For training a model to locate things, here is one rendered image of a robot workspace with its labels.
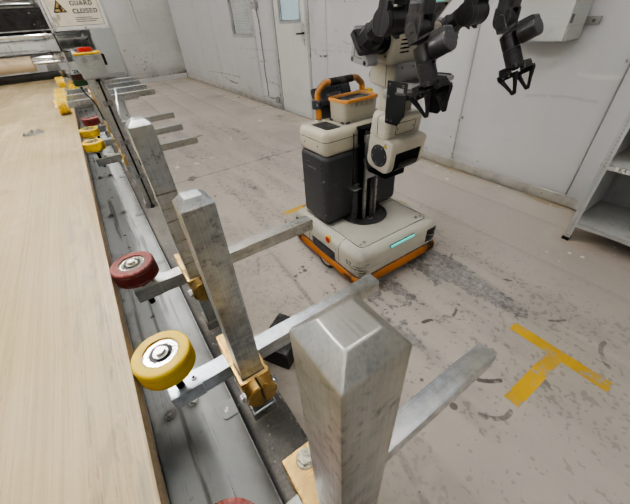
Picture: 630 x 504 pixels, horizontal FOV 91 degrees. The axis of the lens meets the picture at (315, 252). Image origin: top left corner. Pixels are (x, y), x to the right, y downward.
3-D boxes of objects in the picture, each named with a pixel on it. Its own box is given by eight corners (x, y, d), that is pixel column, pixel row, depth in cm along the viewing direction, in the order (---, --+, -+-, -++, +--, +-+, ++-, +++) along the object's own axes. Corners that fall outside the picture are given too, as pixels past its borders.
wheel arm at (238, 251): (307, 226, 85) (305, 213, 82) (314, 232, 82) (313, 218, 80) (139, 297, 67) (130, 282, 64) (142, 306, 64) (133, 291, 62)
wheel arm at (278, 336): (368, 285, 70) (369, 271, 67) (378, 293, 68) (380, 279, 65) (173, 396, 52) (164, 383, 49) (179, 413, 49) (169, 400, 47)
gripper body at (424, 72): (448, 82, 98) (444, 56, 96) (429, 87, 94) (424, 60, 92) (431, 89, 104) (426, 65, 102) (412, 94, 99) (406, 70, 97)
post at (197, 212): (268, 402, 62) (201, 182, 33) (277, 416, 60) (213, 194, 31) (253, 412, 61) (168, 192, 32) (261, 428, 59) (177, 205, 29)
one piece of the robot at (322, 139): (305, 224, 204) (291, 83, 153) (367, 199, 226) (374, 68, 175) (335, 249, 181) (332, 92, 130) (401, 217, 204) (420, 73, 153)
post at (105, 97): (156, 200, 127) (104, 76, 99) (159, 205, 123) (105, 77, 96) (144, 204, 125) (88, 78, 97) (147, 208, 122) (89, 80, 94)
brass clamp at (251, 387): (248, 338, 60) (243, 321, 57) (282, 392, 51) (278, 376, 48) (218, 354, 58) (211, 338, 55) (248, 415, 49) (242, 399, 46)
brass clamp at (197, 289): (203, 261, 75) (197, 245, 72) (223, 293, 66) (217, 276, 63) (177, 272, 73) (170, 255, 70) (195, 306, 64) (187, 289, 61)
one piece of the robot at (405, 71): (376, 121, 134) (380, 63, 121) (420, 109, 145) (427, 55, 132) (404, 129, 123) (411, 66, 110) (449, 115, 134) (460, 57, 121)
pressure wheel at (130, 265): (156, 318, 63) (133, 277, 56) (124, 312, 65) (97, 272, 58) (179, 291, 69) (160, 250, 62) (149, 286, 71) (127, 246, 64)
